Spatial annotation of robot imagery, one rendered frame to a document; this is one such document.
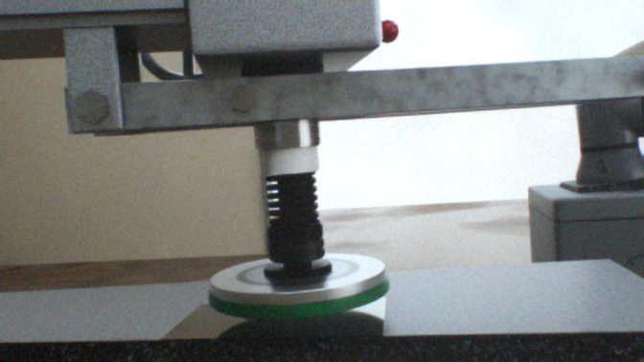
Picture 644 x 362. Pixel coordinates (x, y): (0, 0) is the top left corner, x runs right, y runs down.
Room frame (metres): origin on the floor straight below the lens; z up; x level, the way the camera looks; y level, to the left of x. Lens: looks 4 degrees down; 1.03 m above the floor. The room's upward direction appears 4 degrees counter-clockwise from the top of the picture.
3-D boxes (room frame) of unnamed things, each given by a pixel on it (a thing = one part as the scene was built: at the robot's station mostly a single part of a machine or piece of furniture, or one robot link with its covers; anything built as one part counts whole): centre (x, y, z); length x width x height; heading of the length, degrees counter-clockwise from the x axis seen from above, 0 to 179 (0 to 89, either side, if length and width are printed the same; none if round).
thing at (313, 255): (0.72, 0.04, 0.90); 0.07 x 0.07 x 0.01
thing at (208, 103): (0.74, -0.06, 1.08); 0.69 x 0.19 x 0.05; 98
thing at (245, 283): (0.72, 0.04, 0.87); 0.21 x 0.21 x 0.01
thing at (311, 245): (0.72, 0.04, 0.91); 0.07 x 0.07 x 0.01
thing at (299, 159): (0.72, 0.04, 1.01); 0.07 x 0.07 x 0.04
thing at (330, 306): (0.72, 0.04, 0.87); 0.22 x 0.22 x 0.04
